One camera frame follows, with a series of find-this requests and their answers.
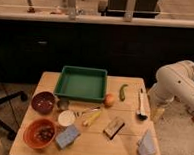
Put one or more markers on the wooden board eraser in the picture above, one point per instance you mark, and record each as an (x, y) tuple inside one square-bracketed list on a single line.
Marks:
[(113, 127)]

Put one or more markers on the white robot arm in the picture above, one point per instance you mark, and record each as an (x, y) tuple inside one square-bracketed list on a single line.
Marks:
[(173, 81)]

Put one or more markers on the green plastic tray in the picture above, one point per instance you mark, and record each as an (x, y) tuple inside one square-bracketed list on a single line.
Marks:
[(82, 84)]

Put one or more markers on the orange fruit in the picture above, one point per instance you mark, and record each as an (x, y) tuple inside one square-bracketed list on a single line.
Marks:
[(109, 100)]

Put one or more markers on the small metal cup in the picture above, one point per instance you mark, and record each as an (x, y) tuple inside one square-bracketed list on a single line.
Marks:
[(62, 104)]

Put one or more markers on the yellow banana toy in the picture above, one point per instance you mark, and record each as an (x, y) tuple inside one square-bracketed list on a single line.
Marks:
[(88, 122)]

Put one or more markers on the white round lid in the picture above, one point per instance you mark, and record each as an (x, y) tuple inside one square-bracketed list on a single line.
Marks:
[(66, 118)]

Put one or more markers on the dark maroon bowl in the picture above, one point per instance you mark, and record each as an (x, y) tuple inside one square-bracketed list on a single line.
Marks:
[(43, 102)]

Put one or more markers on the blue sponge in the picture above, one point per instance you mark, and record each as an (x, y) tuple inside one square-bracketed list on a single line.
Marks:
[(67, 137)]

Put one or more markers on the orange bowl with contents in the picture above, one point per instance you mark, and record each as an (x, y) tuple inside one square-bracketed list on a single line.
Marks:
[(40, 133)]

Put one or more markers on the light blue folded cloth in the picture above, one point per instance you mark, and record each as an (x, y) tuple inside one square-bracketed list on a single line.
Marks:
[(146, 145)]

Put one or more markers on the black office chair base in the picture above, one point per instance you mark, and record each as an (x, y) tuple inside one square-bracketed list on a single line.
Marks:
[(8, 118)]

